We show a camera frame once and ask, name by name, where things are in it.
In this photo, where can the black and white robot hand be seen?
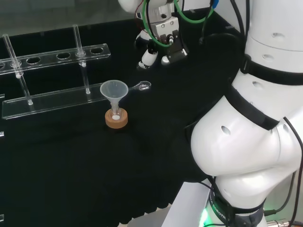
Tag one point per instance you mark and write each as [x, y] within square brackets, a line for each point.
[163, 27]

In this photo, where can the clear plastic funnel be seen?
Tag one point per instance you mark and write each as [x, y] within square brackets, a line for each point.
[113, 89]

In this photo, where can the glass round-bottom flask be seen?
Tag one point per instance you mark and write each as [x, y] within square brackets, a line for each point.
[116, 116]

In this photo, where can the black cloth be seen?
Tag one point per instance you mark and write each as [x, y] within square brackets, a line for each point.
[94, 165]

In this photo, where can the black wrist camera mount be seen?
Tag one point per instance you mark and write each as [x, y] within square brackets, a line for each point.
[176, 50]

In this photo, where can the grey metal base plate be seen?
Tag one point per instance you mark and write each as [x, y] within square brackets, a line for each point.
[187, 205]

